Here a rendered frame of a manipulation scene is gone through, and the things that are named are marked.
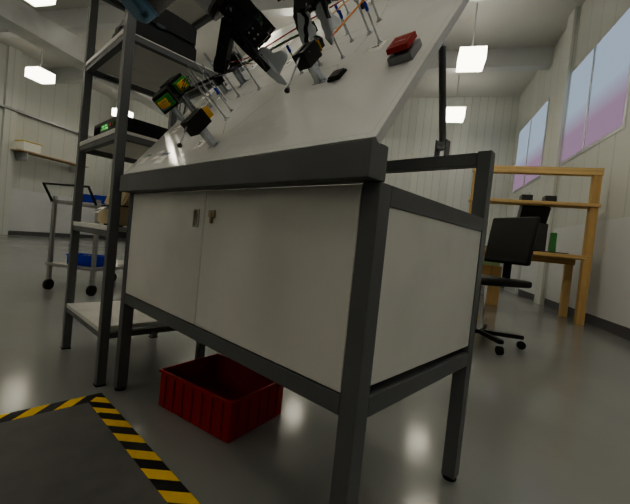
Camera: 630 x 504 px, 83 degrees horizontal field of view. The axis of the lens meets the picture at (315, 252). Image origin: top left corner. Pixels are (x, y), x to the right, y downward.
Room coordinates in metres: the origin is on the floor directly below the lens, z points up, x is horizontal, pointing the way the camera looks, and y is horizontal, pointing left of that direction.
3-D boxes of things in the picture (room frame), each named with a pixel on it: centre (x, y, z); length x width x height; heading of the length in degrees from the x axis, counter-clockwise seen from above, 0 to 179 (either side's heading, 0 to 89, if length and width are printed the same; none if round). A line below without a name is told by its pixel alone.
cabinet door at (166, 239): (1.22, 0.53, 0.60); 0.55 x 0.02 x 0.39; 47
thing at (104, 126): (1.72, 0.88, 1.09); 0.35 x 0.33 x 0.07; 47
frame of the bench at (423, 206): (1.25, 0.13, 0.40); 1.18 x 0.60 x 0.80; 47
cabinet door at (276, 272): (0.85, 0.12, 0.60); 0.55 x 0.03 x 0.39; 47
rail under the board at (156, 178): (1.02, 0.34, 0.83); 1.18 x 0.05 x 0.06; 47
